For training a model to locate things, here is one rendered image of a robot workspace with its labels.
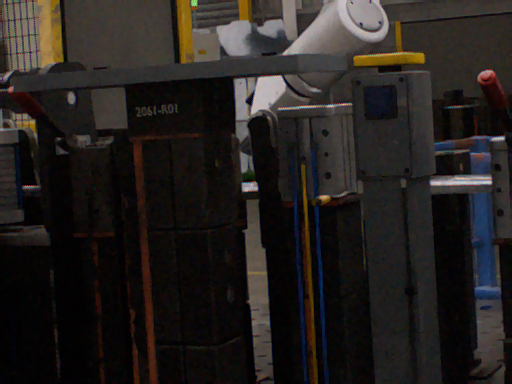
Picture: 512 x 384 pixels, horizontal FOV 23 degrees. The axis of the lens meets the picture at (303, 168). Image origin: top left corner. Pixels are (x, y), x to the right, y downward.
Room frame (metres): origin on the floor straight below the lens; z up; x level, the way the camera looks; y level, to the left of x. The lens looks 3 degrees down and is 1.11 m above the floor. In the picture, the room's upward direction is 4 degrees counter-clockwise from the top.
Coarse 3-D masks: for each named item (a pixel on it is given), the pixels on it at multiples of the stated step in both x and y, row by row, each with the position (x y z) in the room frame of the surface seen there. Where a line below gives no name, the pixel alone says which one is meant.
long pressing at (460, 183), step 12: (432, 180) 1.65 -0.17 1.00; (444, 180) 1.64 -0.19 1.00; (456, 180) 1.63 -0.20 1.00; (468, 180) 1.61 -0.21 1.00; (480, 180) 1.55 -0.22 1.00; (252, 192) 1.67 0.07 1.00; (432, 192) 1.57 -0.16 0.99; (444, 192) 1.56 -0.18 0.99; (456, 192) 1.55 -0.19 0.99; (468, 192) 1.55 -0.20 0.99; (480, 192) 1.54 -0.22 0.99
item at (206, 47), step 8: (192, 0) 14.66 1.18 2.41; (192, 8) 14.66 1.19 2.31; (192, 32) 14.17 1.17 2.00; (200, 32) 14.32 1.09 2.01; (200, 40) 14.28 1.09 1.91; (208, 40) 14.43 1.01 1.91; (216, 40) 14.58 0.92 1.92; (200, 48) 14.27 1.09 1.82; (208, 48) 14.42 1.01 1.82; (216, 48) 14.57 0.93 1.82; (200, 56) 14.26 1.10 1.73; (208, 56) 14.41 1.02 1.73; (216, 56) 14.56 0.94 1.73
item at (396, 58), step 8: (360, 56) 1.31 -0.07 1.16; (368, 56) 1.31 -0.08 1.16; (376, 56) 1.30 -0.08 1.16; (384, 56) 1.30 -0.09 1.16; (392, 56) 1.30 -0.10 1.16; (400, 56) 1.29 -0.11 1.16; (408, 56) 1.30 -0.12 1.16; (416, 56) 1.32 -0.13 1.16; (424, 56) 1.34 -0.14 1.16; (360, 64) 1.31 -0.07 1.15; (368, 64) 1.31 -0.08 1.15; (376, 64) 1.30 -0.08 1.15; (384, 64) 1.30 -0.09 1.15; (392, 64) 1.30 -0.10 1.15; (400, 64) 1.30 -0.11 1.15; (408, 64) 1.33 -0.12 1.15; (384, 72) 1.32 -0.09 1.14
